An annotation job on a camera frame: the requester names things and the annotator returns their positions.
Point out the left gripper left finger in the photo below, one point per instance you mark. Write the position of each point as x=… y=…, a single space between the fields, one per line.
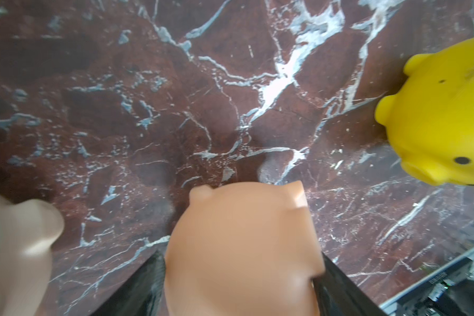
x=141 y=294

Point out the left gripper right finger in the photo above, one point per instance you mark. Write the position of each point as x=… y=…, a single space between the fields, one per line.
x=337 y=295

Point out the pink piggy bank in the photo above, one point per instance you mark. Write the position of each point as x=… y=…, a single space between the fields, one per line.
x=27 y=232
x=245 y=248

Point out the yellow piggy bank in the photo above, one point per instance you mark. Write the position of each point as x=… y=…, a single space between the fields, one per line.
x=430 y=121

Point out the aluminium front rail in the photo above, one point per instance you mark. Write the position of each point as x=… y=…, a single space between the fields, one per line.
x=447 y=291

